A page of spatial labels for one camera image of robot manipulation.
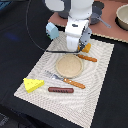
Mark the orange-handled toy knife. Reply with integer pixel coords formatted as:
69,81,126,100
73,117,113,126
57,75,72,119
77,54,97,62

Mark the orange-handled toy fork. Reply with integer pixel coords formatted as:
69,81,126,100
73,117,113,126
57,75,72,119
45,70,85,89

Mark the beige bowl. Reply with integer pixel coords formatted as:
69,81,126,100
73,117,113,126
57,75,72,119
116,4,128,31

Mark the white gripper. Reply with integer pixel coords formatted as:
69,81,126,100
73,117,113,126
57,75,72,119
65,19,92,52

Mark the yellow toy cheese wedge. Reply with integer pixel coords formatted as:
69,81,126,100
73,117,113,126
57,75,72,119
23,78,44,93

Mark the beige woven placemat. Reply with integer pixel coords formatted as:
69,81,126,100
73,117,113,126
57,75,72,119
14,32,114,128

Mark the round wooden plate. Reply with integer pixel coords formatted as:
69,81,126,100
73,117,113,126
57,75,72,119
56,54,83,78

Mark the light blue milk carton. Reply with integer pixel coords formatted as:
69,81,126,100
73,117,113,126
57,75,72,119
46,22,59,40

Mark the grey frying pan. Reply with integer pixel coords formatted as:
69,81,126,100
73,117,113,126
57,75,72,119
91,6,110,28

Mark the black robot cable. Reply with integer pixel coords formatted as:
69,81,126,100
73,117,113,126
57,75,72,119
25,0,80,54

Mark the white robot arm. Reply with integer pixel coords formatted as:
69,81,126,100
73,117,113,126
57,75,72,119
42,0,94,52

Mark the red-brown toy sausage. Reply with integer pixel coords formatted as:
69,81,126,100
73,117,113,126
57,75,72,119
48,87,74,93

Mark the orange toy bread loaf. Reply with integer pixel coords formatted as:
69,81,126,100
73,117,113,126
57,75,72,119
82,43,91,53

